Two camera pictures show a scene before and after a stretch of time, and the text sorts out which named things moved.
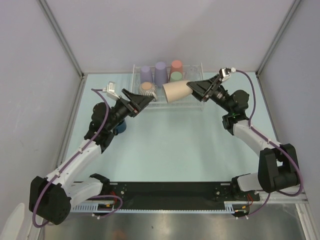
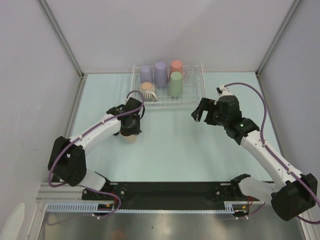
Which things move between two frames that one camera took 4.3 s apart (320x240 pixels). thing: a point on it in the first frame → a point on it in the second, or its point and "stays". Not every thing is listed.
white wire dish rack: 168,83 stays
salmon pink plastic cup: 176,66 stays
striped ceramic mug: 149,89 stays
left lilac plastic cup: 146,74 stays
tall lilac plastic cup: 160,77 stays
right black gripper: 200,89 → 206,104
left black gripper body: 121,111 → 134,128
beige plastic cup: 176,91 → 131,139
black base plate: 174,196 stays
